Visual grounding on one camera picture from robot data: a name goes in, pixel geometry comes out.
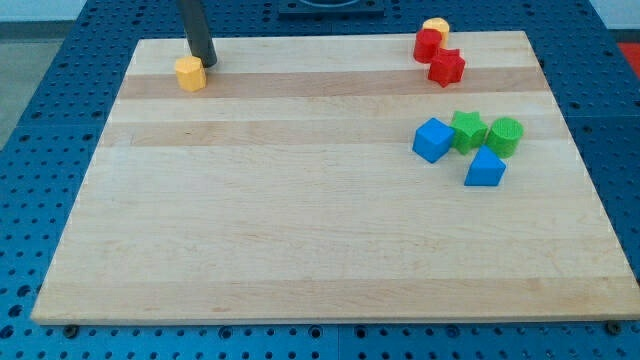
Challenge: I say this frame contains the wooden board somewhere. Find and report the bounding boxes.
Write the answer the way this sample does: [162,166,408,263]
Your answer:
[31,31,639,326]

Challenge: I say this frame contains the blue cube block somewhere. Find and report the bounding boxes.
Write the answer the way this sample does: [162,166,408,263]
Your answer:
[412,118,455,163]

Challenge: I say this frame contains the green star block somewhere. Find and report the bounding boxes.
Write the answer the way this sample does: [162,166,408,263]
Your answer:
[450,111,488,155]

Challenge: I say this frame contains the yellow hexagon block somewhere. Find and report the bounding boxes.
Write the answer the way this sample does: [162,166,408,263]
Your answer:
[174,56,207,92]

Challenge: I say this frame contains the blue triangle block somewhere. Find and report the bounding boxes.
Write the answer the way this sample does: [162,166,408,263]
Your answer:
[464,145,507,187]

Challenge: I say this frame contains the red star block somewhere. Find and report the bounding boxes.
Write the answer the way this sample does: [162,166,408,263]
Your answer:
[427,49,466,87]

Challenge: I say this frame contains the red cylinder block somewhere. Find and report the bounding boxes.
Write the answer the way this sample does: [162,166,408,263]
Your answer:
[413,28,442,64]

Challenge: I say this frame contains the green cylinder block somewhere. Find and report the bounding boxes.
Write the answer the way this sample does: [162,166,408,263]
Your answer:
[486,117,524,158]

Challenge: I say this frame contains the yellow cylinder block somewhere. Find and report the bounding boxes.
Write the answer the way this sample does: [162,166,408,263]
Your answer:
[422,17,450,48]

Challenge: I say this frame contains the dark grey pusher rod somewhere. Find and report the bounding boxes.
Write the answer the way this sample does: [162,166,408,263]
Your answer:
[176,0,218,68]

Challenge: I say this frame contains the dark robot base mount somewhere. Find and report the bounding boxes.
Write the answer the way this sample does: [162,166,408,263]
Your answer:
[275,0,385,18]

